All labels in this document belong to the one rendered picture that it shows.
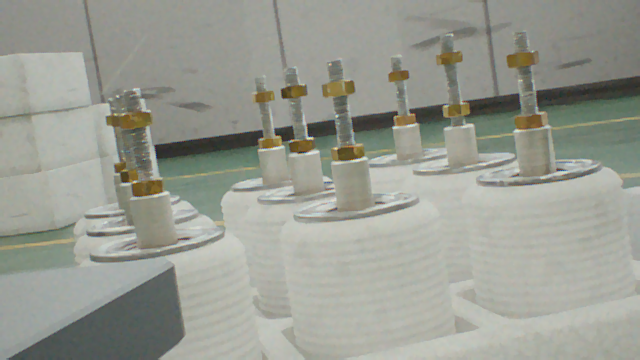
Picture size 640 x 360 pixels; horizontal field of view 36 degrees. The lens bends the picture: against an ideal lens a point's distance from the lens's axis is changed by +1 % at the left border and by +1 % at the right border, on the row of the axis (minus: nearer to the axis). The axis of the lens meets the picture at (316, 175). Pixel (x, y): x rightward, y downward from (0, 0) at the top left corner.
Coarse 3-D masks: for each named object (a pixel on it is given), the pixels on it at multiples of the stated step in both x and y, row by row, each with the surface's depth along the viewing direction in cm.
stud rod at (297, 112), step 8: (288, 72) 69; (296, 72) 69; (288, 80) 69; (296, 80) 69; (296, 104) 69; (296, 112) 69; (296, 120) 69; (304, 120) 69; (296, 128) 69; (304, 128) 69; (296, 136) 69; (304, 136) 69; (304, 152) 69
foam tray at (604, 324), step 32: (256, 288) 76; (256, 320) 65; (288, 320) 64; (480, 320) 57; (512, 320) 56; (544, 320) 55; (576, 320) 54; (608, 320) 54; (288, 352) 56; (384, 352) 53; (416, 352) 52; (448, 352) 52; (480, 352) 52; (512, 352) 53; (544, 352) 53; (576, 352) 54; (608, 352) 54
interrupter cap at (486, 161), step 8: (440, 160) 76; (480, 160) 74; (488, 160) 73; (496, 160) 70; (504, 160) 70; (512, 160) 70; (416, 168) 72; (424, 168) 73; (432, 168) 71; (440, 168) 71; (448, 168) 69; (456, 168) 69; (464, 168) 69; (472, 168) 69; (480, 168) 69; (488, 168) 69
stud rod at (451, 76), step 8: (440, 40) 71; (448, 40) 71; (448, 48) 71; (448, 64) 71; (448, 72) 71; (456, 72) 71; (448, 80) 72; (456, 80) 71; (448, 88) 72; (456, 88) 71; (448, 96) 72; (456, 96) 72; (456, 104) 72; (456, 120) 72
